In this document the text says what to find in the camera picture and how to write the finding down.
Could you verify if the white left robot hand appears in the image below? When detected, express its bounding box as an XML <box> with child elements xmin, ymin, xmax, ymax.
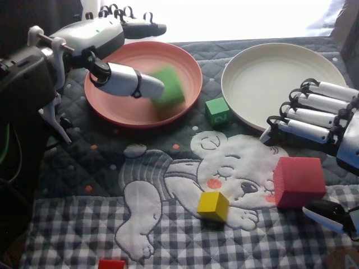
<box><xmin>49</xmin><ymin>3</ymin><xmax>168</xmax><ymax>99</ymax></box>

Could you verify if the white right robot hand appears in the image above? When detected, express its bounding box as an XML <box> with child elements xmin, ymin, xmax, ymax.
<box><xmin>259</xmin><ymin>78</ymin><xmax>359</xmax><ymax>242</ymax></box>

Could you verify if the large green cube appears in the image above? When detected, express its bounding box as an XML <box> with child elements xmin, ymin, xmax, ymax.
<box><xmin>148</xmin><ymin>66</ymin><xmax>186</xmax><ymax>120</ymax></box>

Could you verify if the white plate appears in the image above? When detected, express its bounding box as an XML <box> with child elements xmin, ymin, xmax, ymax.
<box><xmin>220</xmin><ymin>42</ymin><xmax>348</xmax><ymax>132</ymax></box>

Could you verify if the pink plate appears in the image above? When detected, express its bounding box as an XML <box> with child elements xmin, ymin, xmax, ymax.
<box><xmin>84</xmin><ymin>41</ymin><xmax>203</xmax><ymax>129</ymax></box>

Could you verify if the small green number cube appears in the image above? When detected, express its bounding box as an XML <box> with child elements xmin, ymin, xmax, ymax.
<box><xmin>204</xmin><ymin>98</ymin><xmax>231</xmax><ymax>127</ymax></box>

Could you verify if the yellow block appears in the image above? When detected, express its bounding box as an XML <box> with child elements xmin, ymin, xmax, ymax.
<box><xmin>196</xmin><ymin>191</ymin><xmax>230</xmax><ymax>224</ymax></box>

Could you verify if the small red block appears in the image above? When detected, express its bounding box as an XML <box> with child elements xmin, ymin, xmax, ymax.
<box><xmin>98</xmin><ymin>259</ymin><xmax>127</xmax><ymax>269</ymax></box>

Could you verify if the grey quilt with bear print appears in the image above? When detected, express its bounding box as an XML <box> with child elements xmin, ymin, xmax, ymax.
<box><xmin>19</xmin><ymin>36</ymin><xmax>359</xmax><ymax>269</ymax></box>

